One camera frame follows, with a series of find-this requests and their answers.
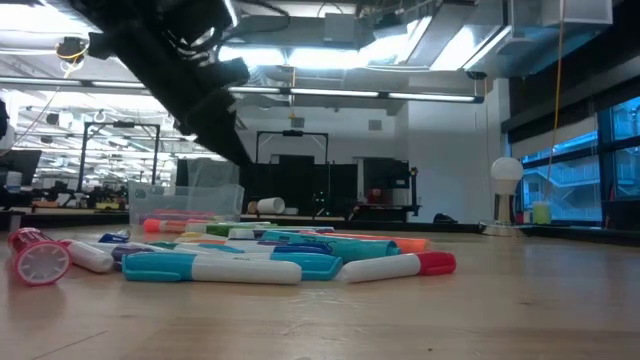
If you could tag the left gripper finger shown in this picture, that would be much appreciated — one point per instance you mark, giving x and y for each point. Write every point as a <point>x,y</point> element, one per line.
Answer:
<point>220,130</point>

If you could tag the clear plastic bin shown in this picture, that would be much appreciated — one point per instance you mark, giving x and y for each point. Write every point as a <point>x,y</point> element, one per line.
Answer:
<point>150,200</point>

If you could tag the green whiteboard marker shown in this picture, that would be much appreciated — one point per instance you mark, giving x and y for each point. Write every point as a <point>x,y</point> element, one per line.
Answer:
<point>235,229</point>

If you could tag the orange red highlighter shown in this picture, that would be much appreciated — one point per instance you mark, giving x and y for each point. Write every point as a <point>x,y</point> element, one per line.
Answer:
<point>170,226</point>

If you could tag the teal green cap pen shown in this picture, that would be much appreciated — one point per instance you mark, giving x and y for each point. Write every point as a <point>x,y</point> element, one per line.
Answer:
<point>200,246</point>

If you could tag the purple whiteboard marker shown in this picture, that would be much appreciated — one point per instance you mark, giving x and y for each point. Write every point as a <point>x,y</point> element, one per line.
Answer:
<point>300,231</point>

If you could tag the purple cap pen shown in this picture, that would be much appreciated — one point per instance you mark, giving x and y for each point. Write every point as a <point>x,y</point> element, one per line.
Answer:
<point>130,251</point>

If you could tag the teal blue highlighter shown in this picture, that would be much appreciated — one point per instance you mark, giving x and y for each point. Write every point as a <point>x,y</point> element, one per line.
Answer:
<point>345,246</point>

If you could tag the red cap pen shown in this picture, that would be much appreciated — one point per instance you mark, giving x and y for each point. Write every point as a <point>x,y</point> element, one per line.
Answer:
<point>90,256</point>
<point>395,266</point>

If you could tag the pink highlighter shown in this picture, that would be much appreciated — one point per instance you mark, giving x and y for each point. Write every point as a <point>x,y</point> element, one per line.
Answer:
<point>40,257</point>

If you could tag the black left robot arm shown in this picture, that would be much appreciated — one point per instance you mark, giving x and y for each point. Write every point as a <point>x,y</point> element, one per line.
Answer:
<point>150,15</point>

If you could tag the white cylinder roll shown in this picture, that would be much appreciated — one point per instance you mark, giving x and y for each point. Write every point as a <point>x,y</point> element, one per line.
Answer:
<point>270,205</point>

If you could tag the long ceiling light strip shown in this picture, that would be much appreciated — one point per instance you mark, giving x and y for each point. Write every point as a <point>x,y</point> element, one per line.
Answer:
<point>340,92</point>

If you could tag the light blue cap pen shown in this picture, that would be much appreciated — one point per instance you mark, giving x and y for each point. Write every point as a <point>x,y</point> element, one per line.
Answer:
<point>315,265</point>
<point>210,269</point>

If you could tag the black machine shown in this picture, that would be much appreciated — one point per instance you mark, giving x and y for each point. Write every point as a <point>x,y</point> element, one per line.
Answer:
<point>385,175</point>

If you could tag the black monitor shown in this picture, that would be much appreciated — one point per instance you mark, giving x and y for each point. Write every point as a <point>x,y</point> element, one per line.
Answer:
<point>20,167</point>

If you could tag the light bulb on silver base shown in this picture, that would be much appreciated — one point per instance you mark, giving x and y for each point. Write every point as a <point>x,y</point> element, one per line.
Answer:
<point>506,175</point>

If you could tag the green cup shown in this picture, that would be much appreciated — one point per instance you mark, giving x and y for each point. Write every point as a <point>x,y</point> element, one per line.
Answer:
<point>541,213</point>

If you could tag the black gantry frame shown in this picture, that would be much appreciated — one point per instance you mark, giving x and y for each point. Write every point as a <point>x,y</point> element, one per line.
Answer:
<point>292,133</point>
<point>120,124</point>

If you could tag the silver air duct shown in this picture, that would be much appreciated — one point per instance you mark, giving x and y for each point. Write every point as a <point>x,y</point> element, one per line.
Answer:
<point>450,35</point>

